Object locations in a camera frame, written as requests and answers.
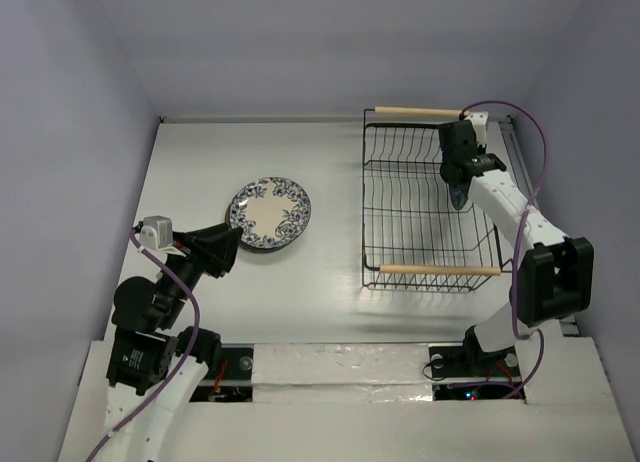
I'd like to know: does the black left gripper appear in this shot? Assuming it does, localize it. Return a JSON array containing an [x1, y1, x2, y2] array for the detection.
[[158, 220, 243, 324]]

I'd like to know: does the grey patterned plate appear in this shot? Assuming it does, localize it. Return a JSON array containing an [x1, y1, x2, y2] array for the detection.
[[229, 176, 312, 243]]

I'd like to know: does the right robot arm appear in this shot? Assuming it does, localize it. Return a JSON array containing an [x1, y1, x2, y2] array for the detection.
[[437, 119, 595, 374]]

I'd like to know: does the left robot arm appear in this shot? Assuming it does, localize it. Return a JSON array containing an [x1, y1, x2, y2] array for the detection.
[[87, 216, 243, 461]]

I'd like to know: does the dark teal plate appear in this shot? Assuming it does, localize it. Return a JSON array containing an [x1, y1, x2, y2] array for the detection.
[[448, 183, 470, 212]]

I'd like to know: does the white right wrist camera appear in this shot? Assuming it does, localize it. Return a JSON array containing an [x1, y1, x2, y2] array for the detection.
[[459, 111, 489, 147]]

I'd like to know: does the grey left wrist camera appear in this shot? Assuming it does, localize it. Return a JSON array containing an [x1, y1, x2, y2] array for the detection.
[[136, 215, 174, 252]]

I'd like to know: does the black wire dish rack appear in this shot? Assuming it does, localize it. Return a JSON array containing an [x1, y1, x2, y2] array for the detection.
[[361, 108, 511, 292]]

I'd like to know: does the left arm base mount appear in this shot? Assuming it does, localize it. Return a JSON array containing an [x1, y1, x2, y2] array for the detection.
[[190, 345, 254, 403]]

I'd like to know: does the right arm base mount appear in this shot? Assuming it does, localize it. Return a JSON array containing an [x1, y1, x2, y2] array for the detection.
[[422, 335, 526, 402]]

